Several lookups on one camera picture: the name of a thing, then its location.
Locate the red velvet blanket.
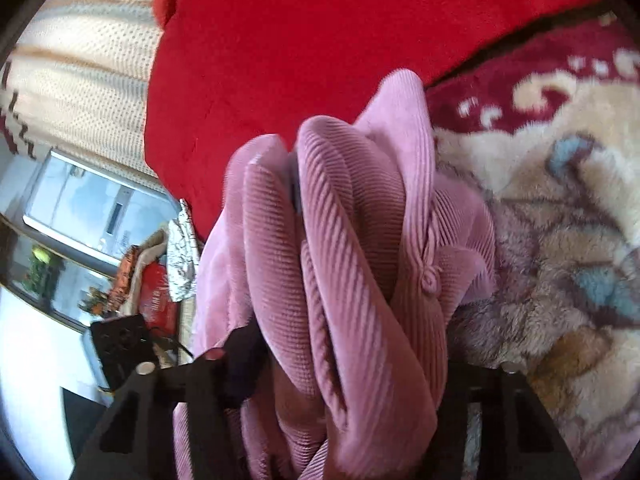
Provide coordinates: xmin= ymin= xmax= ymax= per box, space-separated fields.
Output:
xmin=144 ymin=0 xmax=597 ymax=237

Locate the cream dotted curtain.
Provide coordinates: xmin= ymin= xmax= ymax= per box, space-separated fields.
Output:
xmin=1 ymin=0 xmax=162 ymax=191

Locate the beige cloth with orange item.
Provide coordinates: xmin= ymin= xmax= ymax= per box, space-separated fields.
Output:
xmin=107 ymin=229 xmax=168 ymax=316

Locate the pink corduroy garment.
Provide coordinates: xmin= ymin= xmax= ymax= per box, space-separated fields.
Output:
xmin=193 ymin=70 xmax=495 ymax=479

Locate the red box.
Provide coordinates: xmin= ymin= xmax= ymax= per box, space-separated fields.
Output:
xmin=138 ymin=262 xmax=179 ymax=336

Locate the floral plush bed cover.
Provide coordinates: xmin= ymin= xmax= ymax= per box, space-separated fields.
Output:
xmin=426 ymin=14 xmax=639 ymax=479

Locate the white patterned cloth bundle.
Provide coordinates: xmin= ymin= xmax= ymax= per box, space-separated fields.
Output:
xmin=166 ymin=200 xmax=200 ymax=302

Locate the window frame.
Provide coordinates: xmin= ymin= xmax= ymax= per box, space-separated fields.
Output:
xmin=1 ymin=150 xmax=179 ymax=332

